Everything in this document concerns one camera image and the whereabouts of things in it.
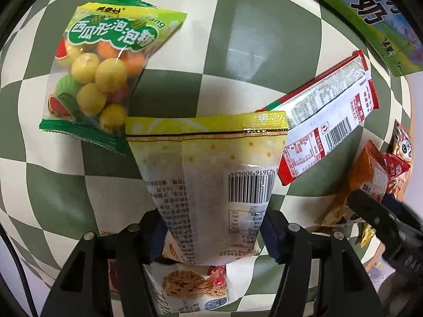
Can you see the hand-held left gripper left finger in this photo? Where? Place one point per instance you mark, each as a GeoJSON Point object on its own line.
{"type": "Point", "coordinates": [155, 239]}

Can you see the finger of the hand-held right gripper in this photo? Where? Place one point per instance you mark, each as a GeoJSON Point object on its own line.
{"type": "Point", "coordinates": [408, 211]}
{"type": "Point", "coordinates": [373, 211]}

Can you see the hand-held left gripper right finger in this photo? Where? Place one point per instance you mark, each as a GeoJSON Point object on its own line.
{"type": "Point", "coordinates": [272, 239]}

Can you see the yellow white snack packet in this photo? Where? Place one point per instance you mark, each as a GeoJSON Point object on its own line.
{"type": "Point", "coordinates": [205, 158]}

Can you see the green bubble gum bag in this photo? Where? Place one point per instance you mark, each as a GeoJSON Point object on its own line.
{"type": "Point", "coordinates": [99, 72]}

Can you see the cardboard box with blue print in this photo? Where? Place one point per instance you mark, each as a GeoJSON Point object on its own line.
{"type": "Point", "coordinates": [363, 3]}

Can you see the yellow green snack packet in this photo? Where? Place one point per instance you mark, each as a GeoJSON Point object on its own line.
{"type": "Point", "coordinates": [366, 236]}

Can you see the red orange snack packet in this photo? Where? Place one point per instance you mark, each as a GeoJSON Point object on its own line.
{"type": "Point", "coordinates": [395, 171]}

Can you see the cereal bar snack packet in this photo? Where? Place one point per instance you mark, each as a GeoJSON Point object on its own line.
{"type": "Point", "coordinates": [185, 287]}

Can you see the cartoon face snack packet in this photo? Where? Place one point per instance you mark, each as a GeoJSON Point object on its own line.
{"type": "Point", "coordinates": [402, 143]}

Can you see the red white snack packet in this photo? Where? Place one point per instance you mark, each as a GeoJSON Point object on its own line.
{"type": "Point", "coordinates": [330, 115]}

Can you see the green white checkered cloth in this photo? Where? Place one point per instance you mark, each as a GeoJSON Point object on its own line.
{"type": "Point", "coordinates": [264, 23]}

